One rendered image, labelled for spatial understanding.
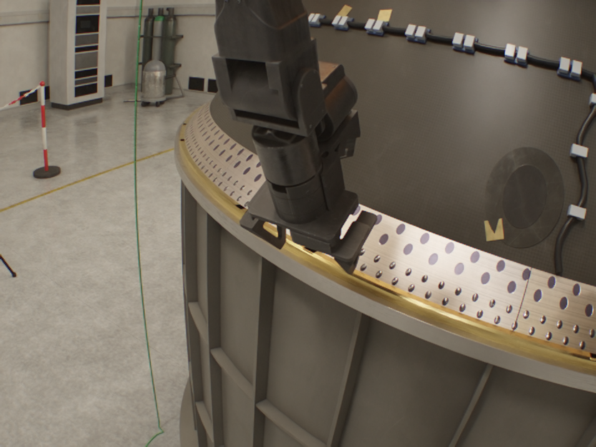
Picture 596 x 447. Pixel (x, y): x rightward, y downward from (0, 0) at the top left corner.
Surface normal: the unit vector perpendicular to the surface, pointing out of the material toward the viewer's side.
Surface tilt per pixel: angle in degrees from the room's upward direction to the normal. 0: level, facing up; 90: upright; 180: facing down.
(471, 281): 43
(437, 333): 90
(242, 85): 93
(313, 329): 90
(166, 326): 0
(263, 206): 30
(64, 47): 90
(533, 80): 62
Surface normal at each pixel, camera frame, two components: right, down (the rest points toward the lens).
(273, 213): -0.19, -0.62
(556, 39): -0.42, -0.14
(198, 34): -0.51, 0.32
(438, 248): -0.35, -0.47
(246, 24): -0.51, 0.63
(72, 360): 0.08, -0.90
